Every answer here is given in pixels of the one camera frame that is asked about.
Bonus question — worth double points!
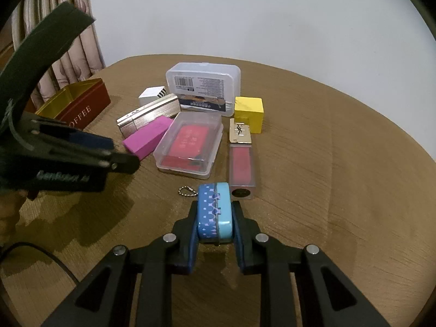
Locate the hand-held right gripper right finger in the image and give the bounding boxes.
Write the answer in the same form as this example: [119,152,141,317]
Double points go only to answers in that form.
[232,200,392,327]

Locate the beige patterned curtain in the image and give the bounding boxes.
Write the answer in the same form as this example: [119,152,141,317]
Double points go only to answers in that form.
[10,0,107,114]

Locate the small clear box red contents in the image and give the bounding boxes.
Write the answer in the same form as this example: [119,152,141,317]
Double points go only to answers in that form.
[153,111,224,180]

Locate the black cable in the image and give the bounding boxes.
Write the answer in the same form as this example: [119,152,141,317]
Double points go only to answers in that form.
[0,242,83,284]

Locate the white tube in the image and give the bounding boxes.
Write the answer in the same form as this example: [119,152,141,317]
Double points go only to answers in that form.
[116,93,180,140]

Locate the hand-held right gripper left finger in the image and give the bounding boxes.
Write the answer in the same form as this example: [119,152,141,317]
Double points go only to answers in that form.
[41,200,201,327]

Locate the silver ball chain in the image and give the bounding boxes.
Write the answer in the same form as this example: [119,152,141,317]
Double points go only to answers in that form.
[177,185,199,198]

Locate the gold metal tray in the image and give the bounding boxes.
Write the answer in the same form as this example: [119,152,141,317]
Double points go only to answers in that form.
[34,78,111,131]

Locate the white labelled box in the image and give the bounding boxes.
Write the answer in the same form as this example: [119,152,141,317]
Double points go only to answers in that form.
[166,62,242,118]

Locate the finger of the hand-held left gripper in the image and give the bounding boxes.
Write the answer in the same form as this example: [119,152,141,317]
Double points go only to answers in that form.
[32,119,115,151]
[49,145,141,175]

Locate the yellow cube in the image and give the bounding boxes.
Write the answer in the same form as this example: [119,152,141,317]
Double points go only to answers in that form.
[234,96,264,134]

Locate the blue patterned small tin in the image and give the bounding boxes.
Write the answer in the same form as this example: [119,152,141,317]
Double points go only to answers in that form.
[197,182,234,244]

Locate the white cube with black stripes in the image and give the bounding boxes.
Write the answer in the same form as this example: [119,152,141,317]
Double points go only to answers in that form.
[138,87,168,107]

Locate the pink block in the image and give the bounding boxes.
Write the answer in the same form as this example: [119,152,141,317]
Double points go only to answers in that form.
[122,116,174,160]

